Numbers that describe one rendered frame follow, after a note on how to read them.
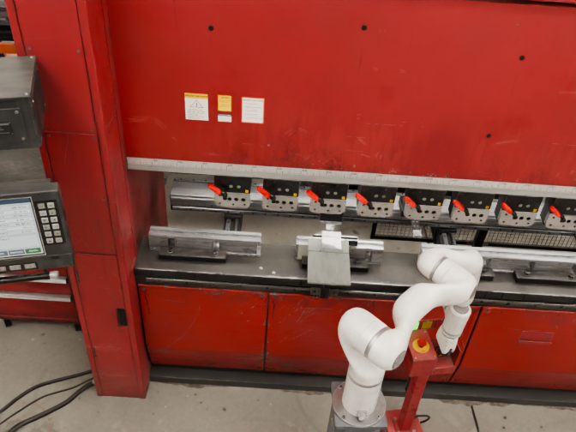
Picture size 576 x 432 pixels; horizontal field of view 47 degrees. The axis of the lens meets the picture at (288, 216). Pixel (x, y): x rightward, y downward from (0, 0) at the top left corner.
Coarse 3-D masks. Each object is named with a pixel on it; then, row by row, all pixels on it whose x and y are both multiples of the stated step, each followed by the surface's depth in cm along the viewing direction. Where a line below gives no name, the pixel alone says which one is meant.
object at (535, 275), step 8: (520, 272) 300; (536, 272) 300; (544, 272) 301; (552, 272) 301; (520, 280) 298; (528, 280) 298; (536, 280) 298; (544, 280) 298; (552, 280) 298; (560, 280) 298; (568, 280) 298
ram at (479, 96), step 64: (128, 0) 221; (192, 0) 221; (256, 0) 220; (320, 0) 219; (384, 0) 218; (448, 0) 218; (512, 0) 220; (128, 64) 237; (192, 64) 237; (256, 64) 236; (320, 64) 235; (384, 64) 234; (448, 64) 233; (512, 64) 232; (128, 128) 256; (192, 128) 255; (256, 128) 254; (320, 128) 253; (384, 128) 252; (448, 128) 251; (512, 128) 250; (512, 192) 270
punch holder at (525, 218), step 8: (504, 200) 275; (512, 200) 273; (520, 200) 273; (528, 200) 273; (536, 200) 272; (496, 208) 285; (512, 208) 276; (520, 208) 276; (528, 208) 276; (536, 208) 276; (496, 216) 284; (504, 216) 279; (512, 216) 278; (520, 216) 278; (528, 216) 278; (536, 216) 278; (504, 224) 281; (512, 224) 281; (520, 224) 281; (528, 224) 281
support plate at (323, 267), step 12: (312, 240) 294; (312, 252) 288; (324, 252) 288; (348, 252) 289; (312, 264) 283; (324, 264) 283; (336, 264) 283; (348, 264) 284; (312, 276) 277; (324, 276) 278; (336, 276) 278; (348, 276) 279
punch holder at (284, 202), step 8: (264, 184) 272; (272, 184) 272; (280, 184) 272; (288, 184) 271; (296, 184) 271; (272, 192) 274; (280, 192) 274; (288, 192) 274; (296, 192) 274; (264, 200) 277; (280, 200) 277; (288, 200) 277; (296, 200) 276; (272, 208) 280; (280, 208) 280; (288, 208) 280; (296, 208) 280
